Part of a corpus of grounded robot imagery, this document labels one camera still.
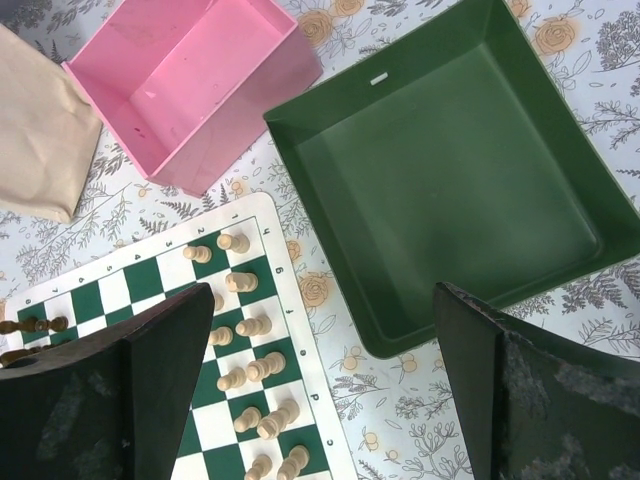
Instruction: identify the pink plastic box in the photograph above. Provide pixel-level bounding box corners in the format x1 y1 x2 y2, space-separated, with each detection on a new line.
64 0 322 196

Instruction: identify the green plastic box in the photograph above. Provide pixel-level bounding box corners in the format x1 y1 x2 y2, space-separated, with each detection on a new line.
265 1 639 358

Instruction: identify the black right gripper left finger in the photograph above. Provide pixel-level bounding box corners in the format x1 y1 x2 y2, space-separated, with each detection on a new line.
1 283 214 479

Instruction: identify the light chess piece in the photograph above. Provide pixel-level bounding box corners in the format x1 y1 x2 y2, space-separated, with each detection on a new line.
216 233 250 254

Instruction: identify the beige canvas tote bag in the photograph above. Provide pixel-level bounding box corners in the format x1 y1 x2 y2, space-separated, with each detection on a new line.
1 27 102 223

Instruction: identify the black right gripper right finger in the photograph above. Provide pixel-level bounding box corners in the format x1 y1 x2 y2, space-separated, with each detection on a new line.
433 282 639 479

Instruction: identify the green white chess board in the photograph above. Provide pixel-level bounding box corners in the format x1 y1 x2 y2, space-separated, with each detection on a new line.
1 193 357 479

